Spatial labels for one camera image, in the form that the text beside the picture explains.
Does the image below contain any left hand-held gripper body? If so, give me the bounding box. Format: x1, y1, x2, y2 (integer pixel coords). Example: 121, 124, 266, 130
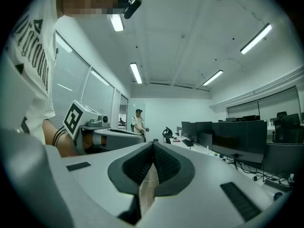
63, 100, 111, 155

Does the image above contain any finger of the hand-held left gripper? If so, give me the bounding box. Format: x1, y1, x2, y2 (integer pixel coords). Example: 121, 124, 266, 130
94, 128, 147, 152

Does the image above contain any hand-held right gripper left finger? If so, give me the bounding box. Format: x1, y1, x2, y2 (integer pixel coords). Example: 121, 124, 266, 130
61, 141, 155, 226

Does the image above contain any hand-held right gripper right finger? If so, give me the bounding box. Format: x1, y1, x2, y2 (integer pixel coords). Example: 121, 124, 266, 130
136, 141, 274, 228

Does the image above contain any person's left hand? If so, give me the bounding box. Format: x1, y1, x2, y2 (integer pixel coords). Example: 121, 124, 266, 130
82, 133, 95, 150

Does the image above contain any white window blind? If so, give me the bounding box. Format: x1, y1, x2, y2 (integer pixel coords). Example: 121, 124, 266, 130
81, 68, 115, 124
50, 31, 91, 129

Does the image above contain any black keyboard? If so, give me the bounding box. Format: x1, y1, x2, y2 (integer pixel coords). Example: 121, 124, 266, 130
181, 137, 195, 148

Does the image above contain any large curved black monitor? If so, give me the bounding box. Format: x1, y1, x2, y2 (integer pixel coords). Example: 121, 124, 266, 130
210, 120, 268, 170

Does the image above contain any long ceiling light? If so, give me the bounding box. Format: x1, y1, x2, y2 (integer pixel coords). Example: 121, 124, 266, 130
202, 69, 224, 86
109, 13, 125, 32
129, 62, 143, 85
240, 22, 273, 55

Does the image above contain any person in white t-shirt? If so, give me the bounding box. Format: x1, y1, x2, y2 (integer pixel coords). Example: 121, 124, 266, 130
0, 0, 59, 145

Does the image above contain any grey roller blind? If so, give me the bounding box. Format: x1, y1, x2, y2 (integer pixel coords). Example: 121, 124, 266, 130
227, 100, 260, 119
257, 86, 302, 121

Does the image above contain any dark grey monitor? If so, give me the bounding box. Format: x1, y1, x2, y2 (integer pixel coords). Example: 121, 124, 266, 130
262, 142, 304, 177

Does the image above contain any person's head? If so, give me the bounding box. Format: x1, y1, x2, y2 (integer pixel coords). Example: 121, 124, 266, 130
57, 0, 131, 21

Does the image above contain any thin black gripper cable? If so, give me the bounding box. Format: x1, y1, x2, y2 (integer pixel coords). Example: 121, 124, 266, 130
52, 126, 68, 147

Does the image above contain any bundle of black cables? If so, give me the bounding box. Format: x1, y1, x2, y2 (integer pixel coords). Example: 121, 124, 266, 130
222, 157, 295, 190

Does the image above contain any black head-worn camera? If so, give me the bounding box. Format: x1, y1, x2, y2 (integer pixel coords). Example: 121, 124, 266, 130
123, 0, 143, 20

